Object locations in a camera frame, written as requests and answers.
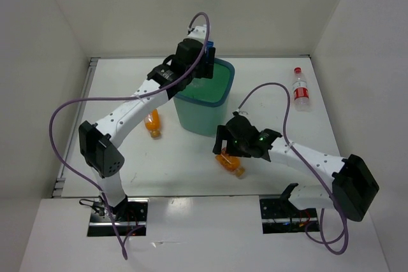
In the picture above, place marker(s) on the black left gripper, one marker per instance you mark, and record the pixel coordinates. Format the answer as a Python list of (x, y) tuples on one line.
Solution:
[(206, 71)]

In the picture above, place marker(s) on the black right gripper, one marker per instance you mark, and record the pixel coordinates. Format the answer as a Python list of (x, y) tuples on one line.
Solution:
[(223, 133)]

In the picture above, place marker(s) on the blue label water bottle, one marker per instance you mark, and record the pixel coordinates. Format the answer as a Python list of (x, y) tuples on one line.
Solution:
[(209, 44)]

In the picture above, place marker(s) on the orange juice bottle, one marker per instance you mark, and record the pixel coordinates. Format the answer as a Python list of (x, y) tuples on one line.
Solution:
[(153, 124), (230, 163)]

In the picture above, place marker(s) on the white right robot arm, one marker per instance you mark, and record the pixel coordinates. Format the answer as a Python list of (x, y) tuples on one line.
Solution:
[(345, 181)]

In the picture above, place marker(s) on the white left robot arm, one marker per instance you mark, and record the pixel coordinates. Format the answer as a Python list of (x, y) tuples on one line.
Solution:
[(100, 141)]

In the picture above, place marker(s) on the green plastic bin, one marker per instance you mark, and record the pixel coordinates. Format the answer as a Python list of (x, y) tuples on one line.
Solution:
[(201, 106)]

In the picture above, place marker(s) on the red label clear bottle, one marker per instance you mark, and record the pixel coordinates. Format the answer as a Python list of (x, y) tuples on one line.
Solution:
[(301, 97)]

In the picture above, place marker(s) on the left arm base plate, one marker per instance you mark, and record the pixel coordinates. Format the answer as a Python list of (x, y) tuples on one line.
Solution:
[(133, 221)]

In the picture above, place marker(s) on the aluminium table edge rail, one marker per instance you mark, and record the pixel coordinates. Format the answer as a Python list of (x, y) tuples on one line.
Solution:
[(70, 154)]

